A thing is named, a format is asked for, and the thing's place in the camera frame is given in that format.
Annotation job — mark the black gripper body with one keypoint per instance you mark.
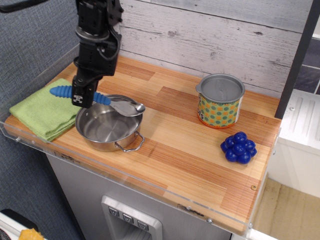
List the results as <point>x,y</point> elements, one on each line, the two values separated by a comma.
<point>96,60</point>

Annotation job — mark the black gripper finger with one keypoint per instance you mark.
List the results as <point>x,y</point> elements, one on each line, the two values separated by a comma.
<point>89,92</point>
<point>77,95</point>

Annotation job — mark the blue handled metal spoon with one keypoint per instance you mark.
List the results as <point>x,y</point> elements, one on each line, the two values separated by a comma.
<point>125,108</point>

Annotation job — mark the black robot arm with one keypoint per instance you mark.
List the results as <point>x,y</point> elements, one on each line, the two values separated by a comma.
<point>97,18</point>

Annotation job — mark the green folded cloth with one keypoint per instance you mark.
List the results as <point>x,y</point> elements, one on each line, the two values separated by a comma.
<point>46,115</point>

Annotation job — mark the stainless steel pot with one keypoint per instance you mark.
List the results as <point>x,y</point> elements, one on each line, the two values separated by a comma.
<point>105,129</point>

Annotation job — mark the grey toy fridge cabinet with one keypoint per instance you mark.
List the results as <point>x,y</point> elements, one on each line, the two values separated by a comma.
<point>84,190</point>

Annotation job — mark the patterned tin can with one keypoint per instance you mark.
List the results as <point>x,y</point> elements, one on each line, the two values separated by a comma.
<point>219,100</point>

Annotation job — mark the yellow object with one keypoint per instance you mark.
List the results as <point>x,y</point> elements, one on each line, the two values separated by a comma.
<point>30,234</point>

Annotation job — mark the blue plastic berry toy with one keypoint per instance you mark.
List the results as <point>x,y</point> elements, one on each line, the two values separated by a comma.
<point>238,148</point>

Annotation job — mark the clear acrylic edge guard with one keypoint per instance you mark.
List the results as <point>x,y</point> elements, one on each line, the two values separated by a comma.
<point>180,163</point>

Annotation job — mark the white toy sink unit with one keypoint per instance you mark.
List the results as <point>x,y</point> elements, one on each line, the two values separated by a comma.
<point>295,161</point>

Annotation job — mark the dark grey right post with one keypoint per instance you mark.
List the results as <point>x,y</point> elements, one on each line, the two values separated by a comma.
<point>299,57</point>

